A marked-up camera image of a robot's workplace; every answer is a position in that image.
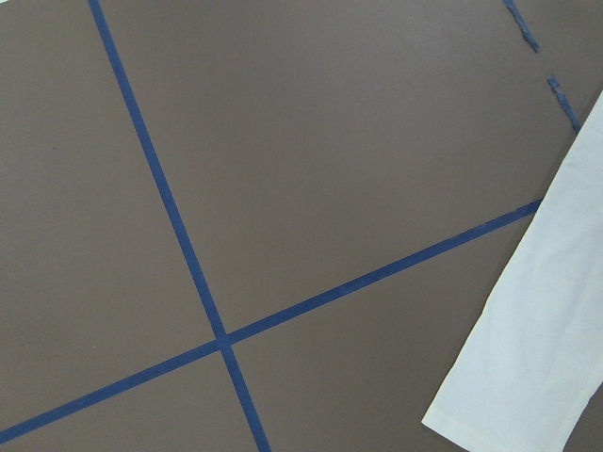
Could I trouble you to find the cream long-sleeve cat shirt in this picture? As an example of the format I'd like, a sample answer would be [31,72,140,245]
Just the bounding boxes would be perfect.
[422,104,602,451]

